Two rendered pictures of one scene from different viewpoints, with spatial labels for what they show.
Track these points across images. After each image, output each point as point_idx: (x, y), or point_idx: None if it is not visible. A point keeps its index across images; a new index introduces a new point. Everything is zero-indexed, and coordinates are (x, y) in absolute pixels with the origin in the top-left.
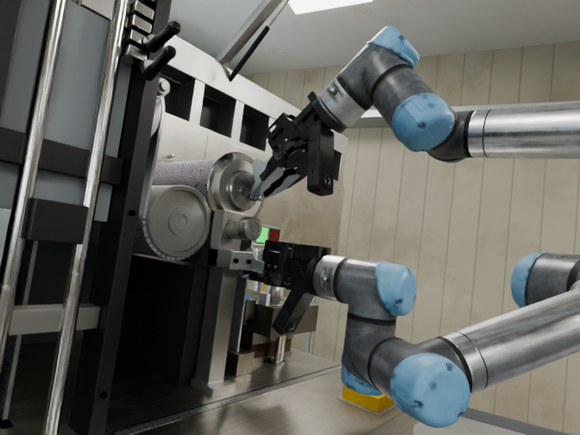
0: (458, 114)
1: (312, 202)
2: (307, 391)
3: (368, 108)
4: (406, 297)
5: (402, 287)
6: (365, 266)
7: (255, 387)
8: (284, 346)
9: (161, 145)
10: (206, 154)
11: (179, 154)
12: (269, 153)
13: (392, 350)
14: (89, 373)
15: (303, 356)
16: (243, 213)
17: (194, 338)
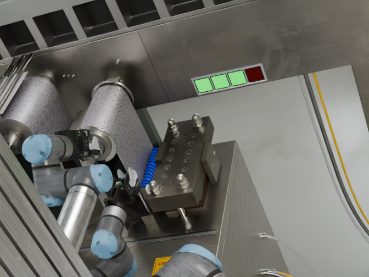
0: (71, 183)
1: (301, 20)
2: (155, 250)
3: (59, 160)
4: (100, 253)
5: (93, 251)
6: (96, 229)
7: (139, 238)
8: (180, 210)
9: (109, 57)
10: (144, 44)
11: (124, 56)
12: (211, 5)
13: None
14: None
15: (211, 211)
16: (101, 156)
17: None
